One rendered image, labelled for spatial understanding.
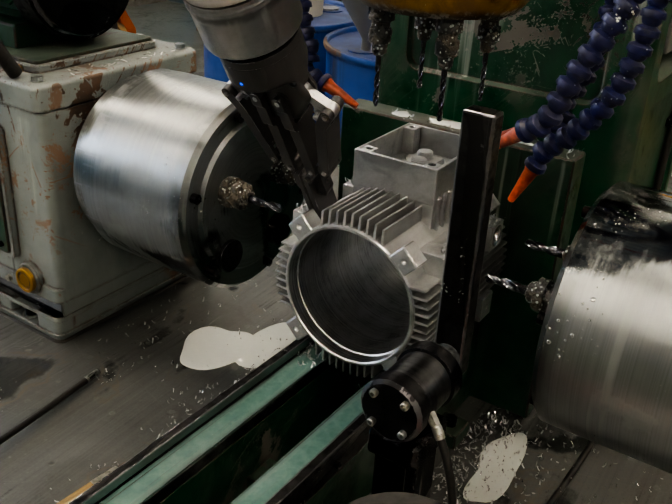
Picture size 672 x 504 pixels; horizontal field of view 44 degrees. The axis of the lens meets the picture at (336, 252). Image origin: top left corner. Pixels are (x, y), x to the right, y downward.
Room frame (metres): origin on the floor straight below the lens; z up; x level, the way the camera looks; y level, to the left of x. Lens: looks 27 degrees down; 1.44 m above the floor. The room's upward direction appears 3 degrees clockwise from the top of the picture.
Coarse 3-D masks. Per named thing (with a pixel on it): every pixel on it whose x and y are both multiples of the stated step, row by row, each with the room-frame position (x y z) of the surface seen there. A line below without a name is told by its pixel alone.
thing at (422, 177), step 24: (384, 144) 0.88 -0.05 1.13; (408, 144) 0.92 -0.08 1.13; (432, 144) 0.92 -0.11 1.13; (456, 144) 0.90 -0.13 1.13; (360, 168) 0.83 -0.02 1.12; (384, 168) 0.82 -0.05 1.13; (408, 168) 0.80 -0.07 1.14; (432, 168) 0.79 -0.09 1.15; (408, 192) 0.80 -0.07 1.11; (432, 192) 0.79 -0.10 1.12; (432, 216) 0.79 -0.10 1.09
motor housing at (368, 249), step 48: (384, 192) 0.81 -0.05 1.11; (288, 240) 0.79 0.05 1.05; (336, 240) 0.86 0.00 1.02; (384, 240) 0.73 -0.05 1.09; (432, 240) 0.77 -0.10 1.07; (288, 288) 0.78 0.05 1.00; (336, 288) 0.84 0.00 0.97; (384, 288) 0.88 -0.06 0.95; (432, 288) 0.72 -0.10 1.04; (480, 288) 0.81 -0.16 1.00; (336, 336) 0.78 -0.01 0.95; (384, 336) 0.79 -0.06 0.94; (432, 336) 0.72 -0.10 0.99
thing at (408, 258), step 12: (492, 204) 0.86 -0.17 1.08; (300, 216) 0.78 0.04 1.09; (312, 216) 0.78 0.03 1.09; (300, 228) 0.78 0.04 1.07; (312, 228) 0.77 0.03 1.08; (396, 252) 0.71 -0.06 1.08; (408, 252) 0.71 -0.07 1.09; (420, 252) 0.72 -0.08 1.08; (396, 264) 0.71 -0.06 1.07; (408, 264) 0.71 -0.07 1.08; (420, 264) 0.71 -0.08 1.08; (288, 324) 0.78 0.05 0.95; (300, 324) 0.77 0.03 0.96; (300, 336) 0.77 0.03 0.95; (396, 360) 0.71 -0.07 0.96
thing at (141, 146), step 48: (144, 96) 0.96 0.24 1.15; (192, 96) 0.95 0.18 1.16; (96, 144) 0.93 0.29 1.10; (144, 144) 0.90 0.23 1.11; (192, 144) 0.88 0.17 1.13; (240, 144) 0.92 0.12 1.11; (96, 192) 0.92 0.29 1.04; (144, 192) 0.88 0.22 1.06; (192, 192) 0.86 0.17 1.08; (240, 192) 0.88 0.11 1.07; (288, 192) 1.00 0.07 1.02; (144, 240) 0.89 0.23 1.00; (192, 240) 0.85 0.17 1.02; (240, 240) 0.92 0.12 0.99
